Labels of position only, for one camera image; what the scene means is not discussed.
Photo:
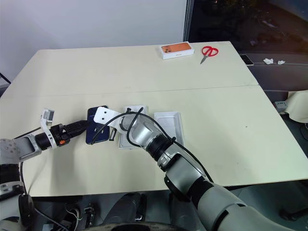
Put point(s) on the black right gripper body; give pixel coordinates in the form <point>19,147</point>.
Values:
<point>112,134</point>

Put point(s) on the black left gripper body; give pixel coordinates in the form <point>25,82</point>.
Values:
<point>60,134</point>

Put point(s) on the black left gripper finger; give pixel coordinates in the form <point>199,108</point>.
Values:
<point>77,124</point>
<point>78,132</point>

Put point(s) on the dark blue smartphone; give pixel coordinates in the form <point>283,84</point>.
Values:
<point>91,130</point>

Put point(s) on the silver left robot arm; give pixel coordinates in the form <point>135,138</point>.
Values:
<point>24,144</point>

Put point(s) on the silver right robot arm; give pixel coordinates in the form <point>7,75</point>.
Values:
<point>187,178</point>

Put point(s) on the white phone box base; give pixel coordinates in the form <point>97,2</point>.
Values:
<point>125,143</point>

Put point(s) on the white phone box lid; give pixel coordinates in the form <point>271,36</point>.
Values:
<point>169,122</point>

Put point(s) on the orange printed phone box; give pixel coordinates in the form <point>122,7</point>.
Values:
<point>176,49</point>

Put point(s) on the light smartphone with dark screen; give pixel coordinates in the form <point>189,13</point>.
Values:
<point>247,60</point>

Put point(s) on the small grey device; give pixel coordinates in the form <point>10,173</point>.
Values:
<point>281,106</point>

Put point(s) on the crumpled white paper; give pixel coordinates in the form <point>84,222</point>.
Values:
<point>268,61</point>
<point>281,62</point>

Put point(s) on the dark grey side desk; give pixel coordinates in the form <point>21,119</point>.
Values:
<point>276,77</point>

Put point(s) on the cream curved plastic shell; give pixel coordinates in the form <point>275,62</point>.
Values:
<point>298,106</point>

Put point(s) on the black chair base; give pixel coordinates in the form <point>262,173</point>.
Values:
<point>293,213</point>

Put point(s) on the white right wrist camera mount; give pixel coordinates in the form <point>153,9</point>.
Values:
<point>103,115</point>

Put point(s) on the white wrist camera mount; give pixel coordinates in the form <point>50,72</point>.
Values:
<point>103,115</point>
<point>48,115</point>

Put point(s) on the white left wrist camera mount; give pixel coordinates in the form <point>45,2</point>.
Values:
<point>48,115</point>

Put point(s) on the dark window frame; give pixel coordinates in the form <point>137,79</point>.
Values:
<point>188,20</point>

